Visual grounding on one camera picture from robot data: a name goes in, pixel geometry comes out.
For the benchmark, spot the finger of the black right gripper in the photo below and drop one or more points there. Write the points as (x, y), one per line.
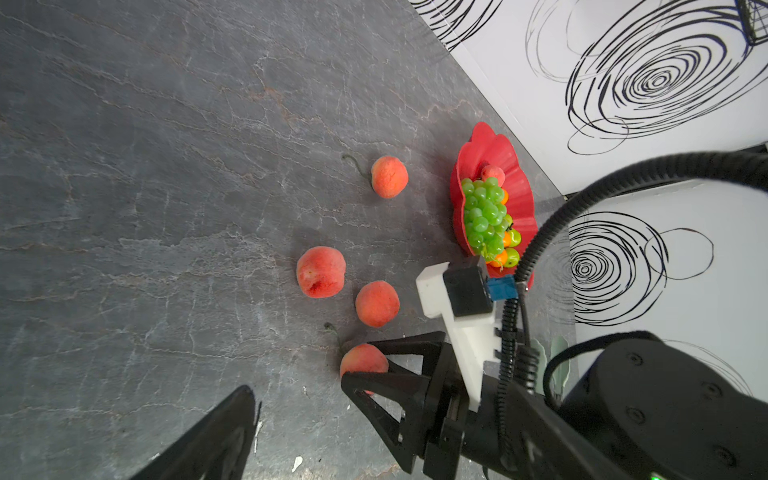
(395, 406)
(414, 354)

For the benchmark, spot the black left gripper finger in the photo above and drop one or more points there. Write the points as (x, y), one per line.
(216, 447)

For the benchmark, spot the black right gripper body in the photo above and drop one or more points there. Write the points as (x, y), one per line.
(526, 441)

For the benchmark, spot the fake peach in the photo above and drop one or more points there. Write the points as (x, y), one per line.
(363, 358)
(388, 175)
(493, 174)
(377, 303)
(321, 272)

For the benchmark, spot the orange fake fruit cluster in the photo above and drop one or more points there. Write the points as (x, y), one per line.
(500, 260)

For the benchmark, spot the green fake grape bunch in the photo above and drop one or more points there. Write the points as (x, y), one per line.
(485, 217)

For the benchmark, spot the red flower-shaped fruit bowl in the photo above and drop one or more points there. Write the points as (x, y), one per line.
(485, 147)

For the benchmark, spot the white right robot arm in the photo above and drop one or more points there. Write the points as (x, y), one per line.
(622, 406)

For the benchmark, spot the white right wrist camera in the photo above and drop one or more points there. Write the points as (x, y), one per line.
(458, 293)

